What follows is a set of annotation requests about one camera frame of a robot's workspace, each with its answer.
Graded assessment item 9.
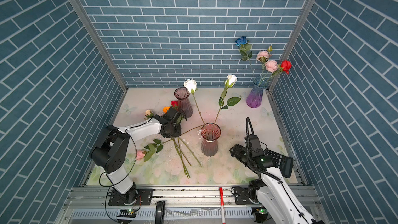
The pink glass vase with ribbon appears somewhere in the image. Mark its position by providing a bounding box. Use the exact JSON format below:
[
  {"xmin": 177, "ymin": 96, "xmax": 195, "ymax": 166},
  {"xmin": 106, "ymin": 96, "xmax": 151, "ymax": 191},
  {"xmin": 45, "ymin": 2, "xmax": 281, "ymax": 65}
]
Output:
[{"xmin": 201, "ymin": 123, "xmax": 221, "ymax": 157}]

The white rose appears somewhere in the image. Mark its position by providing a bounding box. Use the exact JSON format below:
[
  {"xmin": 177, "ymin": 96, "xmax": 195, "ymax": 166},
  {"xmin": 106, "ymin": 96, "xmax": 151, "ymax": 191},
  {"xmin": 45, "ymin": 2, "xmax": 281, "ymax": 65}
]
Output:
[
  {"xmin": 183, "ymin": 79, "xmax": 205, "ymax": 124},
  {"xmin": 214, "ymin": 75, "xmax": 241, "ymax": 123}
]

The purple blue gradient vase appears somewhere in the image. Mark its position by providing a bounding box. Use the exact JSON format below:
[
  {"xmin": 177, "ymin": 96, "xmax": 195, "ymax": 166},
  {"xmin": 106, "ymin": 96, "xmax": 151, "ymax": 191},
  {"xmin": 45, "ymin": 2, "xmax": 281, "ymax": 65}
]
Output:
[{"xmin": 246, "ymin": 77, "xmax": 269, "ymax": 108}]

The pink carnation spray stem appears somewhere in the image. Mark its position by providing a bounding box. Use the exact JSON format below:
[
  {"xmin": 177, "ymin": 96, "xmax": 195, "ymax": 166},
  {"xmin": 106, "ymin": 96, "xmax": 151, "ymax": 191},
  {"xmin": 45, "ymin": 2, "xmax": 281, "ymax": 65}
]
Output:
[{"xmin": 256, "ymin": 46, "xmax": 279, "ymax": 86}]

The blue rose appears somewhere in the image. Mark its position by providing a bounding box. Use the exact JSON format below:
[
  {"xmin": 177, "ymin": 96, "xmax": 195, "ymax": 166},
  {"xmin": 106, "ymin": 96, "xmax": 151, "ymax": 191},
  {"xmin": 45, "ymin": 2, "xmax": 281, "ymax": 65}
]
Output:
[{"xmin": 235, "ymin": 36, "xmax": 254, "ymax": 76}]

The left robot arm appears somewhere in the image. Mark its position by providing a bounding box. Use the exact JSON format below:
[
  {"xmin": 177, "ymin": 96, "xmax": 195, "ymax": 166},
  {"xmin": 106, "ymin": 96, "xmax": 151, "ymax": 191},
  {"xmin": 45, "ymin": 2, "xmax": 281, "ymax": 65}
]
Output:
[{"xmin": 90, "ymin": 107, "xmax": 186, "ymax": 205}]

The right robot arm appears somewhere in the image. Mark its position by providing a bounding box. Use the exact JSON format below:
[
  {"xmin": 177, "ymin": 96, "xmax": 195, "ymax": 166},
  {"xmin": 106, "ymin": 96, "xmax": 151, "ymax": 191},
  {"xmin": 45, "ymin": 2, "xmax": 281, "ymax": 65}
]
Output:
[{"xmin": 230, "ymin": 134, "xmax": 324, "ymax": 224}]

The dark purple glass vase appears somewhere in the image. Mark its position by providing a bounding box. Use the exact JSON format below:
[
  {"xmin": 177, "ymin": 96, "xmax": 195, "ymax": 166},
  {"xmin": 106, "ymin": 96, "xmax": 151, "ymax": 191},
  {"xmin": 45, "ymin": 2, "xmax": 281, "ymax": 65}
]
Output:
[{"xmin": 174, "ymin": 87, "xmax": 193, "ymax": 118}]

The orange rose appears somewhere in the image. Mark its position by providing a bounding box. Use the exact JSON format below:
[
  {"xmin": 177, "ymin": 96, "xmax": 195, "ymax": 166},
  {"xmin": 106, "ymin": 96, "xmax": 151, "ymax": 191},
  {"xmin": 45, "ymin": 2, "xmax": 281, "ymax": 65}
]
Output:
[{"xmin": 163, "ymin": 106, "xmax": 171, "ymax": 114}]

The pink rose on table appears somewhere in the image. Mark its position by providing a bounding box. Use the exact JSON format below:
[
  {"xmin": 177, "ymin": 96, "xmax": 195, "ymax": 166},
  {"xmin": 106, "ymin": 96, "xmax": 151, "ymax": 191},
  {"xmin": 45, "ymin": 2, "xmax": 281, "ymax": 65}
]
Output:
[{"xmin": 137, "ymin": 126, "xmax": 200, "ymax": 160}]

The pale pink bud spray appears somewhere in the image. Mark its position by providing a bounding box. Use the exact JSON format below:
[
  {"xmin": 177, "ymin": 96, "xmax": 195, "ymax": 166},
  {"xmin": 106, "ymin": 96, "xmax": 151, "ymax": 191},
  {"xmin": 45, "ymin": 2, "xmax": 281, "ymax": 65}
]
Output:
[{"xmin": 145, "ymin": 110, "xmax": 154, "ymax": 119}]

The black calculator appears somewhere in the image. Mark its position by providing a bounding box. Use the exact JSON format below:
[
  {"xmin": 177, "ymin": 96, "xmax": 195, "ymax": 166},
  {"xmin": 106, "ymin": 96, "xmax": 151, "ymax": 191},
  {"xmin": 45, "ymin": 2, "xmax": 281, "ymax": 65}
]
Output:
[{"xmin": 267, "ymin": 150, "xmax": 294, "ymax": 178}]

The red white marker pen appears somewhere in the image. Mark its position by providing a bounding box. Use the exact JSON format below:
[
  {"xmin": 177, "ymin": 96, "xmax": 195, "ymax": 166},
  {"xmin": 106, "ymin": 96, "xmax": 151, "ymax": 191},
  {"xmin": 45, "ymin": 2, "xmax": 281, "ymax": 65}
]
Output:
[{"xmin": 219, "ymin": 187, "xmax": 226, "ymax": 224}]

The aluminium mounting rail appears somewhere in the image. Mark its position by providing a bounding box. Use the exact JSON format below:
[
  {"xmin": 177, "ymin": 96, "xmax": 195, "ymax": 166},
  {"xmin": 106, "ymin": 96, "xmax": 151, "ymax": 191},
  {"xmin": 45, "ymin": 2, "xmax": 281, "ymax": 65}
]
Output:
[{"xmin": 62, "ymin": 185, "xmax": 315, "ymax": 209}]

